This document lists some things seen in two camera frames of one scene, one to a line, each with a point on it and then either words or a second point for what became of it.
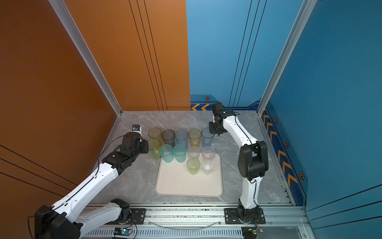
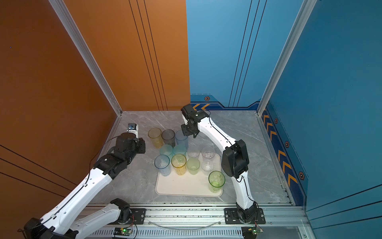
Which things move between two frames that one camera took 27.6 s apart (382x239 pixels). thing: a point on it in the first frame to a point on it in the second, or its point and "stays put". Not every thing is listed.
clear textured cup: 193,152 stays put
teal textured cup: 166,152 stays put
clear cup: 207,167 stays put
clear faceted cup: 208,153 stays put
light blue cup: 181,138 stays put
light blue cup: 207,138 to 162,162
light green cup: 193,165 stays put
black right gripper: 211,125 to 183,127
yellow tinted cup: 194,135 to 178,161
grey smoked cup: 168,137 stays put
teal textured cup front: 179,152 stays put
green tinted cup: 154,145 to 216,180
